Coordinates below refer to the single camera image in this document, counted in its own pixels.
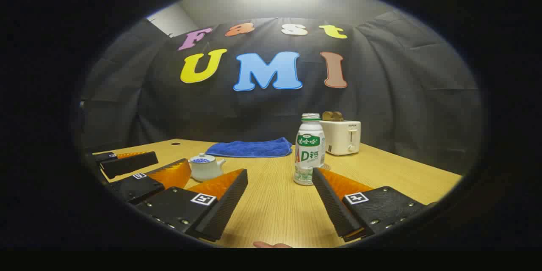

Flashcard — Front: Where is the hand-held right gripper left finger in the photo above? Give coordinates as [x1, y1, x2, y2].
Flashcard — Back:
[135, 169, 249, 243]

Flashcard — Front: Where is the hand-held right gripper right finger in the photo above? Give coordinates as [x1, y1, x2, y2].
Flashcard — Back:
[312, 167, 426, 243]

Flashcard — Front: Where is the white ceramic teacup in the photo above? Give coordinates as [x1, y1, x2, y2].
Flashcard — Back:
[188, 153, 227, 182]

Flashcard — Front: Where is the white green-label water bottle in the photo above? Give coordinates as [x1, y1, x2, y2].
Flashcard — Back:
[293, 113, 326, 185]

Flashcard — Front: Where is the blue towel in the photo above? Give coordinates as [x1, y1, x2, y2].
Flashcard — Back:
[205, 137, 293, 158]

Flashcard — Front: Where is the white toaster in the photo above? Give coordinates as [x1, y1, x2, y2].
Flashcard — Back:
[320, 119, 362, 156]

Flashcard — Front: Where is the black backdrop cloth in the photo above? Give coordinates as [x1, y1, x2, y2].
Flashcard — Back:
[80, 11, 483, 176]

